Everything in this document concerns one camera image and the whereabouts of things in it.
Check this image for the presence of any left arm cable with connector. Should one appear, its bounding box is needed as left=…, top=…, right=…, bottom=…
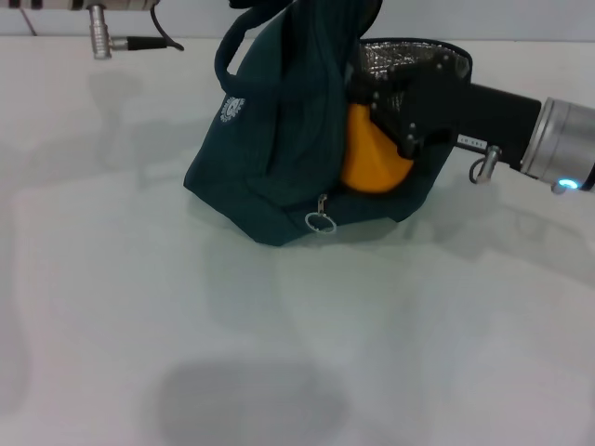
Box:
left=91, top=3, right=186, bottom=60

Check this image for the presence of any dark teal insulated lunch bag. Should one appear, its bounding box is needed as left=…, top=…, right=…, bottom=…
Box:
left=183, top=0, right=475, bottom=247

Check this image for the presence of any yellow orange pear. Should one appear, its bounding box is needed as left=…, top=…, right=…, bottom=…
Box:
left=337, top=101, right=416, bottom=195

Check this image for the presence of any right arm cable with connector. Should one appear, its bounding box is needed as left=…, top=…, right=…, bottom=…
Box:
left=468, top=144, right=504, bottom=186

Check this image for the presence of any arm cable with connector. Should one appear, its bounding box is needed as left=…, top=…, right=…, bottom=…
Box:
left=91, top=3, right=186, bottom=60
left=468, top=144, right=504, bottom=186

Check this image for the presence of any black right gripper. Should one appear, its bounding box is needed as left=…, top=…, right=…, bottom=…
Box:
left=347, top=54, right=544, bottom=169

